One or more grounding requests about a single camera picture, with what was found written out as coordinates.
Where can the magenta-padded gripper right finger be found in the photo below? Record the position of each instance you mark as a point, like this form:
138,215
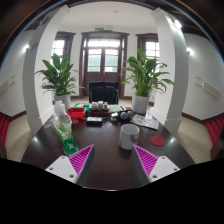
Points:
160,166

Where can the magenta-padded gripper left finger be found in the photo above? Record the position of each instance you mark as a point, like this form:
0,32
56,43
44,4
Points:
65,166

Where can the clear green-labelled drink bottle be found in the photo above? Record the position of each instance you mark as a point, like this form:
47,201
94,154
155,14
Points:
65,133

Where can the flat round red coaster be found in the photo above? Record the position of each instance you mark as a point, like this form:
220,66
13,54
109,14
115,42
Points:
157,140

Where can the white mug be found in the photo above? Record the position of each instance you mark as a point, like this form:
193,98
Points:
128,139

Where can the black power adapter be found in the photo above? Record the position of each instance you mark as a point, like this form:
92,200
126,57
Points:
94,120

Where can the grey-headed microphone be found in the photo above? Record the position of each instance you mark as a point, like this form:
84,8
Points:
130,114
123,115

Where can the green notebook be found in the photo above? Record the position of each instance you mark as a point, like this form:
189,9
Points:
114,108

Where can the leafy plant in white pot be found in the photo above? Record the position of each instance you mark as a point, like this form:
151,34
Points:
60,80
143,78

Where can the dark-framed window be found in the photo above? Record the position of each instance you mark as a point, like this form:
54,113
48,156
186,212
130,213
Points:
151,48
59,46

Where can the green exit sign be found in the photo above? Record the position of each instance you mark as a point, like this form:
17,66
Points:
99,29

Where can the white wall radiator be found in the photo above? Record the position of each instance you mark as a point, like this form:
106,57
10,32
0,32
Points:
6,85
210,88

